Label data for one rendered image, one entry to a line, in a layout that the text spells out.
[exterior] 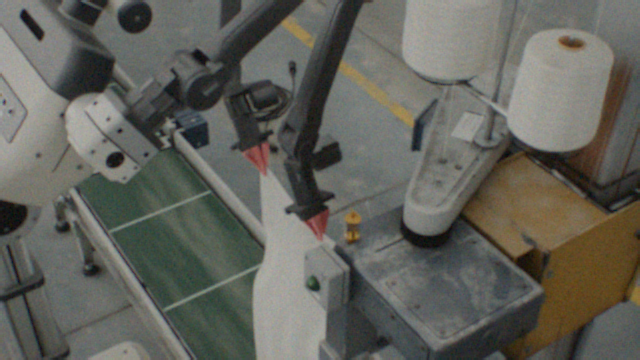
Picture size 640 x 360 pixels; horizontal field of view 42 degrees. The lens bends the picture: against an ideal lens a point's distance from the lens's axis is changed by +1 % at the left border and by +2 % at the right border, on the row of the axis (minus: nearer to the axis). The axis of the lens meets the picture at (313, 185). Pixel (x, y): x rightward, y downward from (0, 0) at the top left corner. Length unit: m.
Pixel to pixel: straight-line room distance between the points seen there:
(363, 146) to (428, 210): 2.46
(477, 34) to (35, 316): 1.21
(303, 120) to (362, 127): 2.29
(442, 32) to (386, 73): 2.92
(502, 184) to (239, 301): 1.24
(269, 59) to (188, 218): 1.72
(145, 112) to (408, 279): 0.54
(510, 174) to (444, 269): 0.30
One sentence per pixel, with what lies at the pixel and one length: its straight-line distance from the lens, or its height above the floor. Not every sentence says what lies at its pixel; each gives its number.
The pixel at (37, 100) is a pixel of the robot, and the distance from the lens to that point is 1.61.
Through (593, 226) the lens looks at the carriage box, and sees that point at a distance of 1.55.
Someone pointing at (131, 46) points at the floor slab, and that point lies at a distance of 4.64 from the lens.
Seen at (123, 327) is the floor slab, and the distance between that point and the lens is 3.11.
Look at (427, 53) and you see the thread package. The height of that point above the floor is 1.58.
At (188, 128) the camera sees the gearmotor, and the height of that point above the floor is 0.39.
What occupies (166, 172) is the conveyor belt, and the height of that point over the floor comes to 0.38.
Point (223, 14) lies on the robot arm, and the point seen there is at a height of 1.39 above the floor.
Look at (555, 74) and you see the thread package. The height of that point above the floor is 1.67.
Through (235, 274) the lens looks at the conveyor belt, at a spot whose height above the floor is 0.38.
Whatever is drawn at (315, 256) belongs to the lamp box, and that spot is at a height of 1.33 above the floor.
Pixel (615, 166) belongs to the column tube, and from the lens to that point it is 1.61.
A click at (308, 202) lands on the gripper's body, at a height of 1.16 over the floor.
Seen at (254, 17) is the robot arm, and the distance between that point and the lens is 1.50.
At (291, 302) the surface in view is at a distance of 2.01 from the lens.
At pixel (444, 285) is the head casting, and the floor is 1.34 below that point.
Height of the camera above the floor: 2.34
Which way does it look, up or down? 40 degrees down
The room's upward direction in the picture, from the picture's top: 1 degrees clockwise
